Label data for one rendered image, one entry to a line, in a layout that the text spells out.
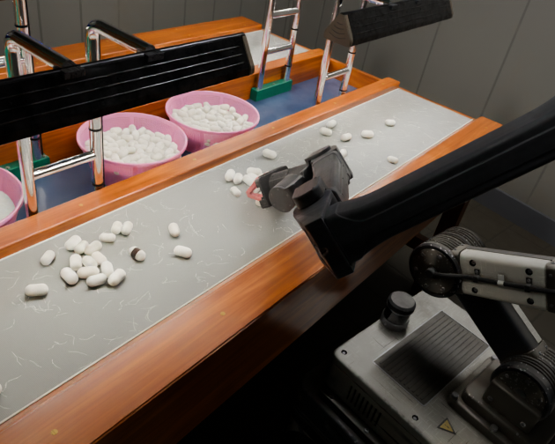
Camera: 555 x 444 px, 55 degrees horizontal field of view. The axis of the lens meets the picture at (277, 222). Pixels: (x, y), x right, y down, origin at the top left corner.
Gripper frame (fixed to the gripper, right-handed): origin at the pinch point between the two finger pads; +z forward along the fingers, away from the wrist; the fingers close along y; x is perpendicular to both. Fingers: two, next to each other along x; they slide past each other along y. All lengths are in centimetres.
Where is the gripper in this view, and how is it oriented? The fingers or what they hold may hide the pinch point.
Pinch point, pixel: (249, 193)
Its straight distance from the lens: 123.5
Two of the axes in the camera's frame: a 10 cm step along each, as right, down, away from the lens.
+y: -6.0, 3.6, -7.1
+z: -7.1, 1.5, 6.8
